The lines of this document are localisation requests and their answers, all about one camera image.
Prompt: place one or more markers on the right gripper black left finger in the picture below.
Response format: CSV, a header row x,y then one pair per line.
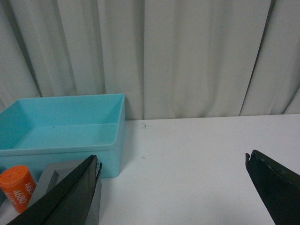
x,y
75,200

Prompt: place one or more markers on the white pleated curtain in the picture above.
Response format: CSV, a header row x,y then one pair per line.
x,y
170,58

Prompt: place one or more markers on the gray block square recess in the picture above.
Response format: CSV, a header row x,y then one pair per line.
x,y
56,172

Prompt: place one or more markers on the light blue plastic box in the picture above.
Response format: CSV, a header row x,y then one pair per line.
x,y
38,131

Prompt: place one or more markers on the orange cylinder part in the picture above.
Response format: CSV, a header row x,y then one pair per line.
x,y
18,186

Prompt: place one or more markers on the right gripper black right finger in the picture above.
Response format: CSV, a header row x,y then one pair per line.
x,y
277,186

